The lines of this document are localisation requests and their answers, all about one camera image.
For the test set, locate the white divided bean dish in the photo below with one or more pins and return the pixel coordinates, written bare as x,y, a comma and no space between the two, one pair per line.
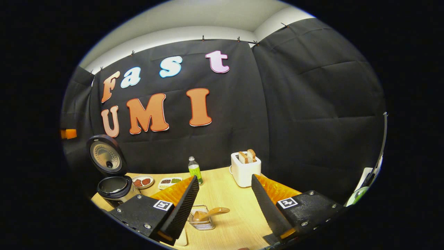
170,182

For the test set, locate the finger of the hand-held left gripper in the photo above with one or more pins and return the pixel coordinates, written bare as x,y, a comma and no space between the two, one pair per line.
69,134

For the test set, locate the round plate of red beans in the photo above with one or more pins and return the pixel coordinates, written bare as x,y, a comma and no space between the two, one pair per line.
143,182

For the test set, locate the black backdrop cloth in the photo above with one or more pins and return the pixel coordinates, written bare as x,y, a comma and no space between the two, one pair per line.
295,104

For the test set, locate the black rice cooker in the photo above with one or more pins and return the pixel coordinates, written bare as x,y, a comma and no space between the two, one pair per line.
105,156

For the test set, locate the white rice tray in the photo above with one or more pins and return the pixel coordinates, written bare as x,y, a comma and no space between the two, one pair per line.
182,239

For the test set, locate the toast slice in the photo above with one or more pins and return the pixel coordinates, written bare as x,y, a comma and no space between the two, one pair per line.
251,155
242,158

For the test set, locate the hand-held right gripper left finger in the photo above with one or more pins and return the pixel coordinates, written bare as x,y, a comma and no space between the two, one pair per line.
182,208

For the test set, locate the white toaster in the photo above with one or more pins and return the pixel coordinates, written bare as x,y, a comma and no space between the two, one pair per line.
244,173

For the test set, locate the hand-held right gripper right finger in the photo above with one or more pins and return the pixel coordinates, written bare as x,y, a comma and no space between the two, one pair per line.
269,208

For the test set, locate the green drink bottle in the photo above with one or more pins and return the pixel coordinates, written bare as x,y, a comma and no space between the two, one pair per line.
195,172

